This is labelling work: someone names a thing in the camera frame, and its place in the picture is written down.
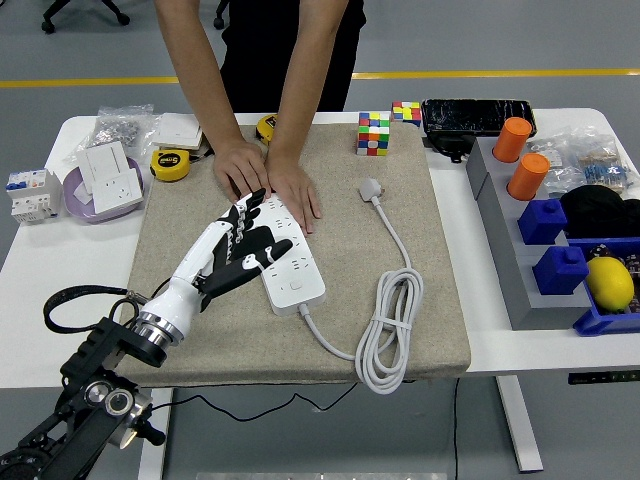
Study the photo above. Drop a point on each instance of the orange cylinder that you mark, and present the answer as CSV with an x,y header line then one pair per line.
x,y
511,142
527,177

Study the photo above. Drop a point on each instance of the white power strip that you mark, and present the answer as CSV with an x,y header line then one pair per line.
x,y
300,300

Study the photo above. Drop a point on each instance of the person's torso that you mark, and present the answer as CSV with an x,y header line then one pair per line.
x,y
270,50

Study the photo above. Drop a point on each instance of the grey block holder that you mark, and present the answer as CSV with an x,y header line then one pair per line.
x,y
515,280

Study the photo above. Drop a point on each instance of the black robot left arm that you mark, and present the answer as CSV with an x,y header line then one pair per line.
x,y
100,345

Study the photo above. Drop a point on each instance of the grey-brown mat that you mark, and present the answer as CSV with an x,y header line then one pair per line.
x,y
340,240

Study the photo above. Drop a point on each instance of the yellow tape measure black label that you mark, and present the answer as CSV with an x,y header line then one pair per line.
x,y
170,165

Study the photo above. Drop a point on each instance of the purple bowl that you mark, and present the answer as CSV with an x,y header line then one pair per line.
x,y
100,215

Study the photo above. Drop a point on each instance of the blue plastic bin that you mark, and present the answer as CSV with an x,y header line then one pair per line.
x,y
600,322

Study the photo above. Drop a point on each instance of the small white packet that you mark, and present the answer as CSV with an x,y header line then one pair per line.
x,y
82,192

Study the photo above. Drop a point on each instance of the person's left forearm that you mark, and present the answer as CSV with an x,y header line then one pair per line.
x,y
307,75

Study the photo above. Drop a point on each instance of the black table control panel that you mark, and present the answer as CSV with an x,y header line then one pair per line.
x,y
600,378

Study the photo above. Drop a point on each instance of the black device with clip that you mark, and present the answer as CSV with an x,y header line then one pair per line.
x,y
450,145

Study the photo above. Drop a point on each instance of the large Rubik's cube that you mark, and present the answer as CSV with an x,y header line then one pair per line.
x,y
373,135

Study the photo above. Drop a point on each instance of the white switch plate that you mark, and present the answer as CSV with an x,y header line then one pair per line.
x,y
102,160

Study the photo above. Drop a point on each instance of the blue block with knob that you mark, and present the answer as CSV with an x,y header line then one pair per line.
x,y
560,272
542,222

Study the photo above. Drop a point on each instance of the person's right forearm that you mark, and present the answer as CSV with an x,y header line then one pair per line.
x,y
200,75

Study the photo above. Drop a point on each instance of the person's left hand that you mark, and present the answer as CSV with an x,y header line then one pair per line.
x,y
295,192

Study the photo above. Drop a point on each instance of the yellow lemon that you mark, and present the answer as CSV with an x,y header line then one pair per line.
x,y
609,285

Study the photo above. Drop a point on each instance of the clear bag of screws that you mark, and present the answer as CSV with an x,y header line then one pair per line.
x,y
117,127

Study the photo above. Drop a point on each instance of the white circuit breaker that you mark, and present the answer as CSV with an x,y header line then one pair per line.
x,y
30,197

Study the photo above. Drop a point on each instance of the person's right hand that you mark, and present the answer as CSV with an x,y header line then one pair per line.
x,y
242,170

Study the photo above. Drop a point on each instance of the clear bag of small parts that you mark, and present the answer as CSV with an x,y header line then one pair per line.
x,y
560,175

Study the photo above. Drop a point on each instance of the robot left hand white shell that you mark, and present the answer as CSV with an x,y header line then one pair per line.
x,y
175,297

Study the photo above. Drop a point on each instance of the small Rubik's cube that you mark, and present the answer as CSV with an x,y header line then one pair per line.
x,y
406,114

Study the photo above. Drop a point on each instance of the white wall socket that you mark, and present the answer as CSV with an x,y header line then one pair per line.
x,y
117,190

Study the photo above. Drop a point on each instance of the white table leg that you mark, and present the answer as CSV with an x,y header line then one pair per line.
x,y
155,450
520,425

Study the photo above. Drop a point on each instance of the black cloth bundle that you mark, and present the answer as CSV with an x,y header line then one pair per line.
x,y
597,210

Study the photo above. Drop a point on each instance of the black office chair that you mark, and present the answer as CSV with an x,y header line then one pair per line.
x,y
48,25
218,22

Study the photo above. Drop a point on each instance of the black wrapped box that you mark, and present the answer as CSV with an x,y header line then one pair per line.
x,y
475,116

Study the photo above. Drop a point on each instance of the white flat switch panel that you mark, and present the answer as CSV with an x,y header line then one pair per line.
x,y
175,131

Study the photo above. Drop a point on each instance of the clear bag of resistors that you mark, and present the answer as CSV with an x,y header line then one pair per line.
x,y
607,172

